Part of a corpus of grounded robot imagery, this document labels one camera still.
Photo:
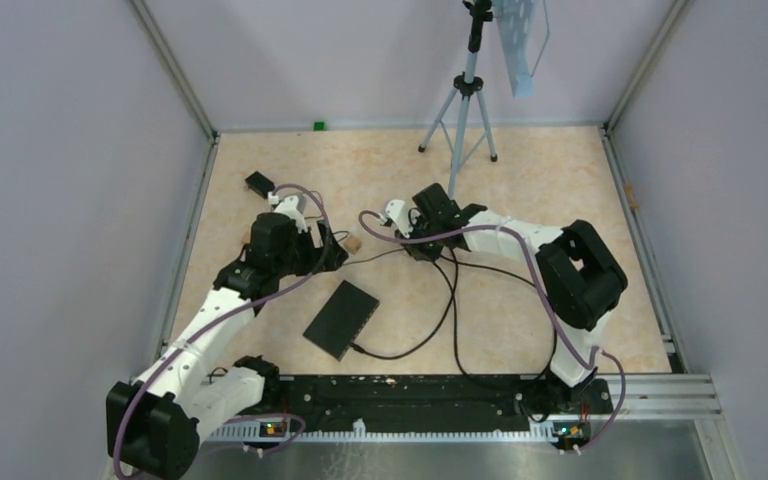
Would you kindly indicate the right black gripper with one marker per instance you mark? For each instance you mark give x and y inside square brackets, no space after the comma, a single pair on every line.
[419,253]

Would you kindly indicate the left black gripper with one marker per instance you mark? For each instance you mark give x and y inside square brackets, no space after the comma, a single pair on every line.
[314,253]

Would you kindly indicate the black network switch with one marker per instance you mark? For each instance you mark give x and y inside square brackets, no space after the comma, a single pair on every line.
[341,319]

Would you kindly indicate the black power adapter with cord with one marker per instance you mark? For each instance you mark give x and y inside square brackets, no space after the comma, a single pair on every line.
[261,185]

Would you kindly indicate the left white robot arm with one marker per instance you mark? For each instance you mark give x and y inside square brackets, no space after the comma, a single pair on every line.
[157,423]

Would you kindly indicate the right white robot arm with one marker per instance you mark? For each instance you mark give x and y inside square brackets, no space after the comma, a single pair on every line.
[577,278]

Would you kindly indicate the perforated white panel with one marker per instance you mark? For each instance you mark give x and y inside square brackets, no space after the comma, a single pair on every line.
[524,31]

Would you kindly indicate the wooden cube near switch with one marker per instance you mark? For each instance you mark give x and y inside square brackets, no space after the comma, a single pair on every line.
[352,245]

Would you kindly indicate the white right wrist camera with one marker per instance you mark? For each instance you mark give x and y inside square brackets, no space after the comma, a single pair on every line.
[398,213]

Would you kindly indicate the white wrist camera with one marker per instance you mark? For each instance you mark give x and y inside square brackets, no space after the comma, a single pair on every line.
[398,213]
[291,206]

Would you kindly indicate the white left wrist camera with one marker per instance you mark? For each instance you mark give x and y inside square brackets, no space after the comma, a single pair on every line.
[291,206]

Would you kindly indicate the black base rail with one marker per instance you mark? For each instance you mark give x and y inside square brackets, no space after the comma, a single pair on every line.
[396,404]

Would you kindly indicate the wooden block on frame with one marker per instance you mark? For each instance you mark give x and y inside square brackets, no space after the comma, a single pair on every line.
[630,197]

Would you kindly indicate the silver camera tripod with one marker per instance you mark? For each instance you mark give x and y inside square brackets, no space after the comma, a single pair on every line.
[466,86]

